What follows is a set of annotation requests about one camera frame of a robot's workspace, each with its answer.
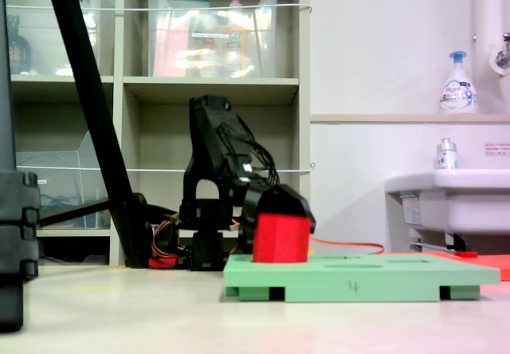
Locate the red octagonal pillar block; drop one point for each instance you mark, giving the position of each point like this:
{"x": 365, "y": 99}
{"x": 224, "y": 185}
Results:
{"x": 281, "y": 238}

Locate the beige shelf unit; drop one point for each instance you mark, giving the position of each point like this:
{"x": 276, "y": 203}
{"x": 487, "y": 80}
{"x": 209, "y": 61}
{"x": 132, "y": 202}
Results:
{"x": 211, "y": 87}

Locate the green shape sorter board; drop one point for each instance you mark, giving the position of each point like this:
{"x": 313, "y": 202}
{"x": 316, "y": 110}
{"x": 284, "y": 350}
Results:
{"x": 358, "y": 278}

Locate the clear plastic bin with goods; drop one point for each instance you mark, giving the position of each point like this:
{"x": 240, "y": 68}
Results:
{"x": 211, "y": 51}

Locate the small clear pump bottle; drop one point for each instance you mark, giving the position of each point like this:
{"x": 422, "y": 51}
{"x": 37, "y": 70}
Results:
{"x": 447, "y": 156}

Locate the white sink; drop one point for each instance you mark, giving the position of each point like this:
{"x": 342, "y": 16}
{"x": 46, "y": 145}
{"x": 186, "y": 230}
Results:
{"x": 458, "y": 202}

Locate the black tripod brace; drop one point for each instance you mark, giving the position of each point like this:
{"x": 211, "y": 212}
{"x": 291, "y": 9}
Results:
{"x": 71, "y": 212}

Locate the black tripod leg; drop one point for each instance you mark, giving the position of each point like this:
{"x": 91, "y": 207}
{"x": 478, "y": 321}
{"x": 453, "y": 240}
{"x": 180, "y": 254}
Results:
{"x": 87, "y": 83}

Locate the white blue pump soap bottle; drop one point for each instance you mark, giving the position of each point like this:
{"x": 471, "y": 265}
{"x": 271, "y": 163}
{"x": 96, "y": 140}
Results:
{"x": 458, "y": 91}

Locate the notched black stack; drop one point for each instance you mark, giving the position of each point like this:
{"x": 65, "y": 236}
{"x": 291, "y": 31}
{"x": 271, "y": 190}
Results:
{"x": 18, "y": 218}

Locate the metal faucet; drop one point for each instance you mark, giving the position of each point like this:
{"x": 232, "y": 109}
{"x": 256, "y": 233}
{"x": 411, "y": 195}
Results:
{"x": 501, "y": 57}

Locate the grey tripod leg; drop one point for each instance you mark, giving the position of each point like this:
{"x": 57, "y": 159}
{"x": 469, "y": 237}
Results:
{"x": 7, "y": 91}

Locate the dark glass bottle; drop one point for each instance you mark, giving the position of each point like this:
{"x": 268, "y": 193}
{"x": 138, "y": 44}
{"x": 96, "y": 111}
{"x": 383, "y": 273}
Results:
{"x": 18, "y": 51}

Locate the red base mount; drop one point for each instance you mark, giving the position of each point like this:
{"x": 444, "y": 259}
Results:
{"x": 161, "y": 262}

